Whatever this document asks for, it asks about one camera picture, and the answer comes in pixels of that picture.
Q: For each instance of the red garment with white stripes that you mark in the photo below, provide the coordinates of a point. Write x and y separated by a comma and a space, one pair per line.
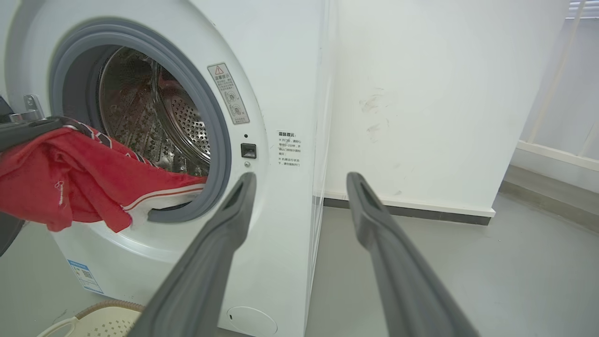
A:
70, 182

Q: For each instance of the cream perforated laundry basket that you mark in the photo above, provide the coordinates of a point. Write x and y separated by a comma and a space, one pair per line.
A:
96, 320

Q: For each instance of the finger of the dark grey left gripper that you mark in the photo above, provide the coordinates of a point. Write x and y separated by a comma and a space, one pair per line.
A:
201, 271

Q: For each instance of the white window frame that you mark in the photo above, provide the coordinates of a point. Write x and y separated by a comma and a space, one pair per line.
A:
559, 93

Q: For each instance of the white front-load washing machine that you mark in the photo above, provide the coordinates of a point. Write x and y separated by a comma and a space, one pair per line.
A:
276, 154

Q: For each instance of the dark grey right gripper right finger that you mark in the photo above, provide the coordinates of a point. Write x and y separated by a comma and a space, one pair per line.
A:
402, 276

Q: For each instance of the dark grey pointed right gripper left finger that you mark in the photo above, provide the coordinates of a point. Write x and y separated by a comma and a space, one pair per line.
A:
23, 131

